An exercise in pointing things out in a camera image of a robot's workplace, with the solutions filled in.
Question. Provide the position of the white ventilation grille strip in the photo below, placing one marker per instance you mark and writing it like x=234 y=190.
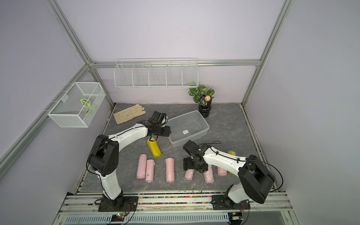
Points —
x=139 y=218

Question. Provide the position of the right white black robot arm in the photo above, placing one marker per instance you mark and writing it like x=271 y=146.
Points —
x=256 y=181

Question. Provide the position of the white mesh basket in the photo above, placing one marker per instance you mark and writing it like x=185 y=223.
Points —
x=78 y=105

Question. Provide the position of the white wire wall shelf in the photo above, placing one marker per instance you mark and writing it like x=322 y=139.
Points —
x=156 y=73

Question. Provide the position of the aluminium frame rails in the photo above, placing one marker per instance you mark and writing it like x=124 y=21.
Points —
x=89 y=67

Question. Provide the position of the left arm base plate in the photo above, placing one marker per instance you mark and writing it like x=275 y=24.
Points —
x=120 y=204

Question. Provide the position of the potted plant black pot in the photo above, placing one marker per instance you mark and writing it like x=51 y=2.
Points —
x=203 y=96

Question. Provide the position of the yellow trash bag roll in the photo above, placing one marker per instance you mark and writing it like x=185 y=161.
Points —
x=232 y=153
x=153 y=146

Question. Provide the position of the yellow trash bag roll left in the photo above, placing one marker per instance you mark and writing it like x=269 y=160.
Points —
x=153 y=146

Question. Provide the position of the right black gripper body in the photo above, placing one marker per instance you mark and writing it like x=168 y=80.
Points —
x=190 y=163

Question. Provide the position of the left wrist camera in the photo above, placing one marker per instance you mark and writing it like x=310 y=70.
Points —
x=158 y=118

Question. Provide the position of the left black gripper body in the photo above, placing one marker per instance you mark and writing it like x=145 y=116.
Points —
x=162 y=131

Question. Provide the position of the yellow trash bag roll right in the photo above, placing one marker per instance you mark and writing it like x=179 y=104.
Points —
x=232 y=153

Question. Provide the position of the beige work glove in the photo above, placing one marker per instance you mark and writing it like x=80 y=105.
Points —
x=129 y=114

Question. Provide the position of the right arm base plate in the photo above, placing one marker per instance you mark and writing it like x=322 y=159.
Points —
x=221 y=203

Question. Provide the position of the pink roll with green sticker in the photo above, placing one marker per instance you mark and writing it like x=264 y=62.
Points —
x=149 y=177

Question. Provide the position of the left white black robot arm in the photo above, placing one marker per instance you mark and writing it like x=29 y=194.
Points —
x=104 y=156

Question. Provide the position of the clear plastic storage box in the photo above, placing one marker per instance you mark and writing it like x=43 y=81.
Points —
x=188 y=126

